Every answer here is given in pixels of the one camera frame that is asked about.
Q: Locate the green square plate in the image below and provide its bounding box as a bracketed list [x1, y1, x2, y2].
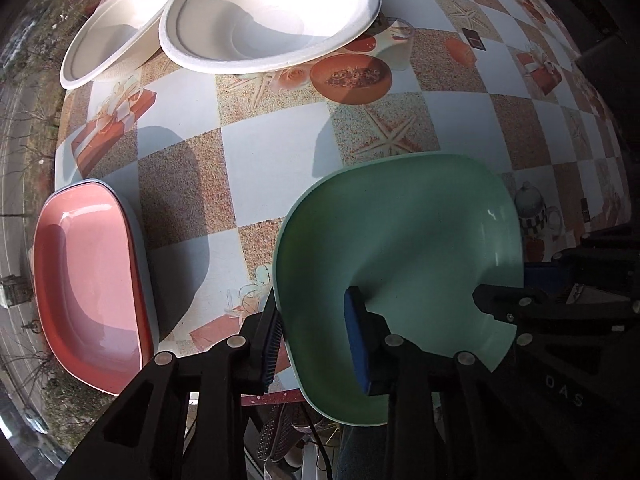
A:
[273, 153, 523, 426]

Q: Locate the large white paper bowl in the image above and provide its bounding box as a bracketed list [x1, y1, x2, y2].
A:
[158, 0, 382, 75]

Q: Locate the pink square plate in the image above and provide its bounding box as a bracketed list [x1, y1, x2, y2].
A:
[32, 184, 154, 396]

